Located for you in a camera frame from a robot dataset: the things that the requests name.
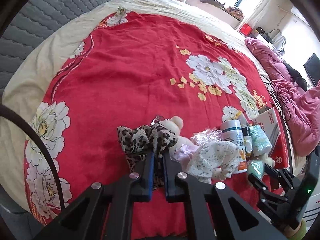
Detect green tissue pack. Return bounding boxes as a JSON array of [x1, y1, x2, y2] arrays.
[[249, 125, 272, 157]]

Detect white floral scrunchie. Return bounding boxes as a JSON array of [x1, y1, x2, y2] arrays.
[[185, 141, 240, 184]]

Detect cream teddy bear plush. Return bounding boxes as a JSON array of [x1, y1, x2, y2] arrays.
[[159, 116, 199, 168]]

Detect leopard print scrunchie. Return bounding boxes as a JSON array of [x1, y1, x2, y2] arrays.
[[117, 123, 178, 190]]

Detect red tissue box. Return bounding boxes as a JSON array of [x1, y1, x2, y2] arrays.
[[253, 106, 289, 169]]

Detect white vitamin bottle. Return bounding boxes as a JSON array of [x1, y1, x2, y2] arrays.
[[220, 120, 247, 174]]

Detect pink quilt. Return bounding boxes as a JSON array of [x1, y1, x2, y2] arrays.
[[245, 37, 319, 157]]

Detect clear plastic wrapped packet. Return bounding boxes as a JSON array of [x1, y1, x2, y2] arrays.
[[190, 128, 223, 146]]

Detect black monitor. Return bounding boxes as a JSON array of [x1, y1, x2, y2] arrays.
[[303, 53, 320, 86]]

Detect cream bed sheet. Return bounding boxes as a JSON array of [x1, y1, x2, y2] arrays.
[[0, 0, 307, 227]]

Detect red floral blanket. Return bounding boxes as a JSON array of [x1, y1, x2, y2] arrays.
[[23, 11, 292, 240]]

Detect small red box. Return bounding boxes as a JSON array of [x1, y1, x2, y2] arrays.
[[239, 23, 252, 36]]

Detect clothes on windowsill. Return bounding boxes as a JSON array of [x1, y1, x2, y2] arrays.
[[187, 0, 245, 21]]

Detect grey quilted headboard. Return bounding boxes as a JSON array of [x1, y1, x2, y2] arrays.
[[1, 0, 110, 91]]

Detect black cable bundle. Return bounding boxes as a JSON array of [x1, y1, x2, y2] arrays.
[[260, 74, 296, 131]]

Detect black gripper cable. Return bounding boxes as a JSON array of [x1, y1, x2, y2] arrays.
[[0, 103, 66, 212]]

